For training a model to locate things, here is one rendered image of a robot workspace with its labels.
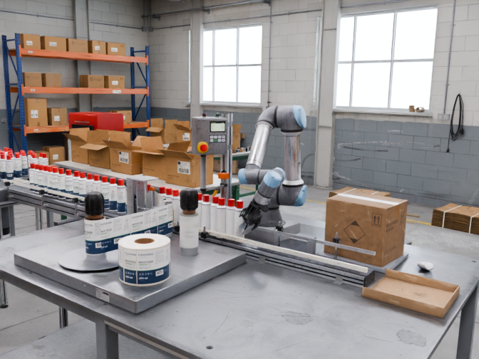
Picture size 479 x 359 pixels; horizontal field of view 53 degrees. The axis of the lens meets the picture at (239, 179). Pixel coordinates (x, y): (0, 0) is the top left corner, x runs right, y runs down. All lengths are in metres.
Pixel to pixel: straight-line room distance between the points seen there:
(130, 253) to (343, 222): 0.99
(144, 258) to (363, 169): 6.44
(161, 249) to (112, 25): 9.52
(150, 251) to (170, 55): 9.41
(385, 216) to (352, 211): 0.16
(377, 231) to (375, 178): 5.74
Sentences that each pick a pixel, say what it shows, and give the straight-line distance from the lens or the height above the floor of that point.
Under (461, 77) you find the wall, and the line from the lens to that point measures 7.40.
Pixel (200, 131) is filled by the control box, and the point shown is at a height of 1.41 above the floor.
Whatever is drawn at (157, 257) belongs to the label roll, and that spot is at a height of 0.99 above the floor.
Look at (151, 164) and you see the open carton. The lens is 4.64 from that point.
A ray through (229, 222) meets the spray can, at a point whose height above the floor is 0.97.
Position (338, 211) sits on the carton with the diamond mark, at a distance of 2.30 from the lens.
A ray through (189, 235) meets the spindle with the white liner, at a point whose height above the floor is 0.98.
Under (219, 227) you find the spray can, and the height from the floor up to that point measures 0.94.
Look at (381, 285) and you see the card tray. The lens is 2.11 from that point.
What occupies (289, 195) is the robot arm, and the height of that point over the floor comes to 1.07.
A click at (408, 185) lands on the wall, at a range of 7.74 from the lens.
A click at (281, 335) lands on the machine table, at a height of 0.83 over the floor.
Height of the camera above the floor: 1.61
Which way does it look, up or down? 10 degrees down
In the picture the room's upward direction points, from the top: 1 degrees clockwise
